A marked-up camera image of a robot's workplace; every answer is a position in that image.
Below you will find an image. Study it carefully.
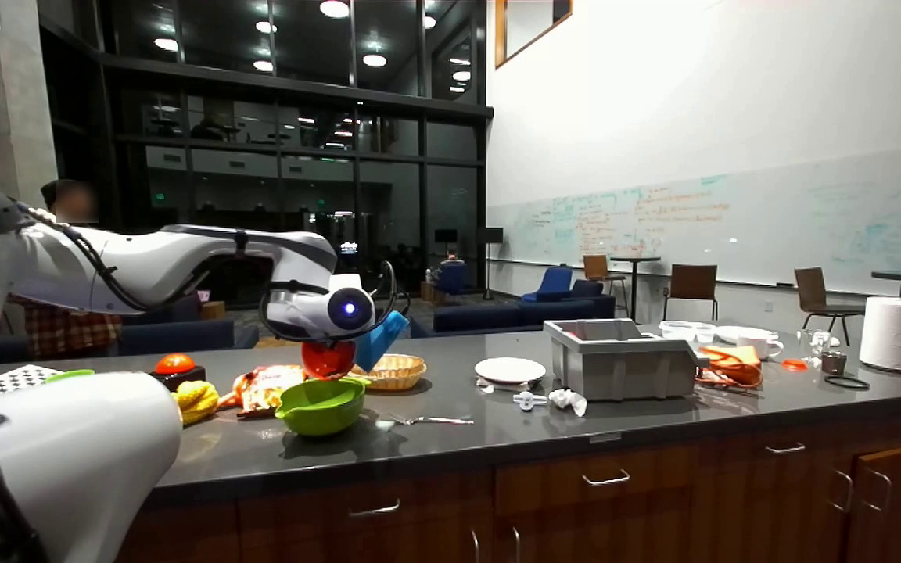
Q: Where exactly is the orange and blue bowl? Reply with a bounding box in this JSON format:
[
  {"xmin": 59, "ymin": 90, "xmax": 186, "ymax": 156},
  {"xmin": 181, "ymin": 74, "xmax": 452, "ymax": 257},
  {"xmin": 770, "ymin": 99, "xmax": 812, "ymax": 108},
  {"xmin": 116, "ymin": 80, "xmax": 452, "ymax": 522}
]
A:
[{"xmin": 301, "ymin": 341, "xmax": 357, "ymax": 379}]

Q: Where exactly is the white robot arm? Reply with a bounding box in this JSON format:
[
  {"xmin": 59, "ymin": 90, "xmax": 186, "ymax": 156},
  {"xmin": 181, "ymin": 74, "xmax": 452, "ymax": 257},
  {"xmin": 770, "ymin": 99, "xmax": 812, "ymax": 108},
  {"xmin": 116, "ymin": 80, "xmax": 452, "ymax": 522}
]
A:
[{"xmin": 0, "ymin": 190, "xmax": 376, "ymax": 563}]

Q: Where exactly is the green bowl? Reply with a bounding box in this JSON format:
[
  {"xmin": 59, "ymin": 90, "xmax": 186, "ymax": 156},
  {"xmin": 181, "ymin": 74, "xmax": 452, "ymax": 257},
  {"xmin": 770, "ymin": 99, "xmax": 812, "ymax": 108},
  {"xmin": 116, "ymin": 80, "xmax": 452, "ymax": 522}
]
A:
[{"xmin": 274, "ymin": 379, "xmax": 366, "ymax": 439}]

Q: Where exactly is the white plate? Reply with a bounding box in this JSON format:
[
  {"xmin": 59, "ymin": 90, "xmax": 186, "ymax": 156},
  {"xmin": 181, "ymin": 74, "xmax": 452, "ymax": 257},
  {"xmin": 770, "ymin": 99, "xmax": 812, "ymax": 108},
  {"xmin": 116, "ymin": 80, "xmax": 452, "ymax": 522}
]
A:
[{"xmin": 475, "ymin": 356, "xmax": 544, "ymax": 385}]

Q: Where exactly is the blue armchair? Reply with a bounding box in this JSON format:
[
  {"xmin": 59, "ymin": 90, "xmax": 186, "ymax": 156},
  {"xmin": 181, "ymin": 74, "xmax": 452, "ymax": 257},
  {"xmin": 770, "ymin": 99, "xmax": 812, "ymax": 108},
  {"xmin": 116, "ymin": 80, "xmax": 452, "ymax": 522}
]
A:
[{"xmin": 536, "ymin": 266, "xmax": 574, "ymax": 301}]

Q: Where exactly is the woven wicker basket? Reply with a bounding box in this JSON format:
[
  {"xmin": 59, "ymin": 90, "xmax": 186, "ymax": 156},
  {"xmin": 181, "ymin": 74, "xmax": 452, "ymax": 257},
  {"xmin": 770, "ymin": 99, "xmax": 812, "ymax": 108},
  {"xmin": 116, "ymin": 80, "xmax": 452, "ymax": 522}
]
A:
[{"xmin": 366, "ymin": 354, "xmax": 426, "ymax": 391}]

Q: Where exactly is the dark blue sofa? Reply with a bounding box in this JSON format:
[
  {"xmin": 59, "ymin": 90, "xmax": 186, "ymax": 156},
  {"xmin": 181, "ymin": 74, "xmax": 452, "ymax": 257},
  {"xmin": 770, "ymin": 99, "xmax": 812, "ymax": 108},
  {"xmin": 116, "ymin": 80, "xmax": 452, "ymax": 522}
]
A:
[{"xmin": 410, "ymin": 293, "xmax": 614, "ymax": 339}]

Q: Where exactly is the metal spoon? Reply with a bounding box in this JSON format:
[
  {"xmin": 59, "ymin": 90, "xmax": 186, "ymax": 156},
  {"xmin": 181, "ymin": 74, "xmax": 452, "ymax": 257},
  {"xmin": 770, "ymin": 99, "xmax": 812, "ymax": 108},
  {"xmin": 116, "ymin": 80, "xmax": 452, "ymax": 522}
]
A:
[{"xmin": 376, "ymin": 417, "xmax": 475, "ymax": 430}]

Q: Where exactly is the crumpled white wrapper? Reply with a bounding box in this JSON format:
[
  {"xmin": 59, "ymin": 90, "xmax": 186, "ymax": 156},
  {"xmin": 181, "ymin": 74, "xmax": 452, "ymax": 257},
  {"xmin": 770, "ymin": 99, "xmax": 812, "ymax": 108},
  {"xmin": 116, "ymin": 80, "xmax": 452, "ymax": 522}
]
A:
[{"xmin": 512, "ymin": 389, "xmax": 589, "ymax": 417}]

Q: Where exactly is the grey metal bin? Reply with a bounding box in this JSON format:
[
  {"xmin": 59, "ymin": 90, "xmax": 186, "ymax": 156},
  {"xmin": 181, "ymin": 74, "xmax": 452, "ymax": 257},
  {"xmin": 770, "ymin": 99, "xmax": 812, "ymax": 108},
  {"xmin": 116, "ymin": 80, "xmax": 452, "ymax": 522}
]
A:
[{"xmin": 546, "ymin": 320, "xmax": 700, "ymax": 403}]

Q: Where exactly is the round high table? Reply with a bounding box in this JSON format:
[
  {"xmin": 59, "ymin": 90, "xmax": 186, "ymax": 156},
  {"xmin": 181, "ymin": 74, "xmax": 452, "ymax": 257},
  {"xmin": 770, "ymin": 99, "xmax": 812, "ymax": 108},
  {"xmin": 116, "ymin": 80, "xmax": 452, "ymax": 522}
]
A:
[{"xmin": 610, "ymin": 253, "xmax": 660, "ymax": 320}]

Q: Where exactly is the snack bag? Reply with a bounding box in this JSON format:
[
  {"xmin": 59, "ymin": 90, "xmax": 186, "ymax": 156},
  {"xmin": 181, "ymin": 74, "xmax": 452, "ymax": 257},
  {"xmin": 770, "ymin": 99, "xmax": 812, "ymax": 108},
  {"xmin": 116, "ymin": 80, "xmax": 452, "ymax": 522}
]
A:
[{"xmin": 219, "ymin": 362, "xmax": 303, "ymax": 419}]

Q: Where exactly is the wooden chair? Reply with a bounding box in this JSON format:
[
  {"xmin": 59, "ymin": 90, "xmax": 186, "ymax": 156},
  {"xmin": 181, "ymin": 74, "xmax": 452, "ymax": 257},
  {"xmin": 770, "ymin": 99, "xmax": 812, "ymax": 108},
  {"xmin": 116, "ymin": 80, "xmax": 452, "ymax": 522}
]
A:
[{"xmin": 663, "ymin": 262, "xmax": 720, "ymax": 320}]

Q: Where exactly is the yellow knitted cloth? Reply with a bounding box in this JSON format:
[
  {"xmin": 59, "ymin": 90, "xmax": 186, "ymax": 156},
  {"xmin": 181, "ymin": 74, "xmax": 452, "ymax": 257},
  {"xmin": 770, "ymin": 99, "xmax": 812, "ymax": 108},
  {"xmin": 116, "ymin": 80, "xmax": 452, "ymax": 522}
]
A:
[{"xmin": 175, "ymin": 381, "xmax": 219, "ymax": 426}]

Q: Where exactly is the orange dome button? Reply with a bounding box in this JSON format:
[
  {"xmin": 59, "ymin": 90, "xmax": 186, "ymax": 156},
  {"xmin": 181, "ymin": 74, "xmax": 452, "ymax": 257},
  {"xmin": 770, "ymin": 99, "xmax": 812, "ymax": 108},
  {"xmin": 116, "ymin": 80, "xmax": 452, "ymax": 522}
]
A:
[{"xmin": 149, "ymin": 354, "xmax": 202, "ymax": 379}]

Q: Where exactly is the orange food packet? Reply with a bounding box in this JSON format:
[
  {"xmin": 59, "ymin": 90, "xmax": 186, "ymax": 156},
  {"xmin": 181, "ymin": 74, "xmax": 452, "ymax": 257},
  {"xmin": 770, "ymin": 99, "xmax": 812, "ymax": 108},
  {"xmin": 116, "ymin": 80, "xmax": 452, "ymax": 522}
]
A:
[{"xmin": 700, "ymin": 345, "xmax": 761, "ymax": 389}]

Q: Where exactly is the small green cup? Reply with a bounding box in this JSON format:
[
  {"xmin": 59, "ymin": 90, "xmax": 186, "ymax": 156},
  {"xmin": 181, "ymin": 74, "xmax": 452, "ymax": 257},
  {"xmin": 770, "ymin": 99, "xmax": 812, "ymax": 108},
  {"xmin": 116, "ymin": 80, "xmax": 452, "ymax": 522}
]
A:
[{"xmin": 48, "ymin": 368, "xmax": 95, "ymax": 381}]

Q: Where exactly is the white paper towel roll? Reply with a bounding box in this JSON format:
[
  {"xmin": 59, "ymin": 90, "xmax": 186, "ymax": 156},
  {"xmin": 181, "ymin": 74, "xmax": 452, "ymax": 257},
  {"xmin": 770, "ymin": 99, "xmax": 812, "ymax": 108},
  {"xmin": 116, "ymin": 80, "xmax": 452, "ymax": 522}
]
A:
[{"xmin": 860, "ymin": 297, "xmax": 901, "ymax": 372}]

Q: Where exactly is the blue wrist camera box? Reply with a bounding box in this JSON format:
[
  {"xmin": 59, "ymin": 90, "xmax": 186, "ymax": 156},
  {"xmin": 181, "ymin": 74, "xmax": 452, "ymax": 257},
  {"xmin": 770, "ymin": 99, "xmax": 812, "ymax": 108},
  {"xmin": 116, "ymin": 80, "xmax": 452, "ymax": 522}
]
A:
[{"xmin": 357, "ymin": 310, "xmax": 410, "ymax": 368}]

